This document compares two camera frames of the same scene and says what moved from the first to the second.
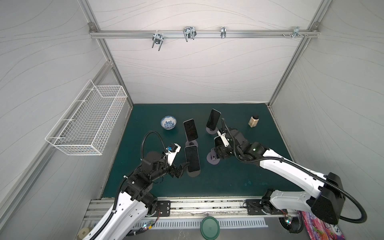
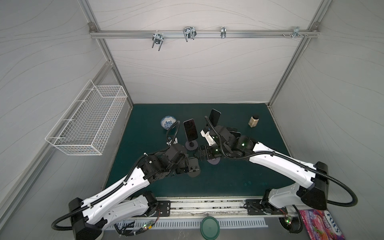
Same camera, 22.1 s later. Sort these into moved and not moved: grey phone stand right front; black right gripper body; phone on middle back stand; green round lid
Moved: black right gripper body
Not moved: phone on middle back stand; green round lid; grey phone stand right front
